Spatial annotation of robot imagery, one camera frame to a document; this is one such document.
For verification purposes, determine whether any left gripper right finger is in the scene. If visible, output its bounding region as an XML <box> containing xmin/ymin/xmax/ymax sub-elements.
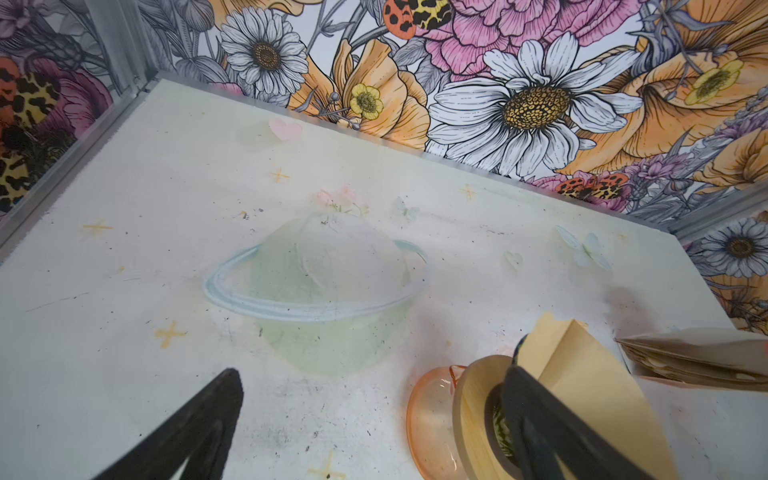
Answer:
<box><xmin>501</xmin><ymin>365</ymin><xmax>650</xmax><ymax>479</ymax></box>

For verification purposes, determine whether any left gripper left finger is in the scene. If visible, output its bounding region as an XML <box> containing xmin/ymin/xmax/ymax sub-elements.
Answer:
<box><xmin>97</xmin><ymin>368</ymin><xmax>244</xmax><ymax>479</ymax></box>

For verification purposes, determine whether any green glass dripper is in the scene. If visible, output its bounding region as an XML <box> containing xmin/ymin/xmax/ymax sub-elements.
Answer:
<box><xmin>491</xmin><ymin>335</ymin><xmax>529</xmax><ymax>463</ymax></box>

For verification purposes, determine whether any wooden ring holder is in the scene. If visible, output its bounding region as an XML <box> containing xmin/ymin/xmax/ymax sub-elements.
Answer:
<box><xmin>452</xmin><ymin>355</ymin><xmax>522</xmax><ymax>479</ymax></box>

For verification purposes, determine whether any orange glass carafe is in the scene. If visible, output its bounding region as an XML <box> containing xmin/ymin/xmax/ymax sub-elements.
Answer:
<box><xmin>406</xmin><ymin>365</ymin><xmax>467</xmax><ymax>480</ymax></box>

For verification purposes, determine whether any orange coffee filter pack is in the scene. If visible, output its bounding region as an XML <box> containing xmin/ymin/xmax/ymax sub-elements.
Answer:
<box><xmin>616</xmin><ymin>327</ymin><xmax>767</xmax><ymax>393</ymax></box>

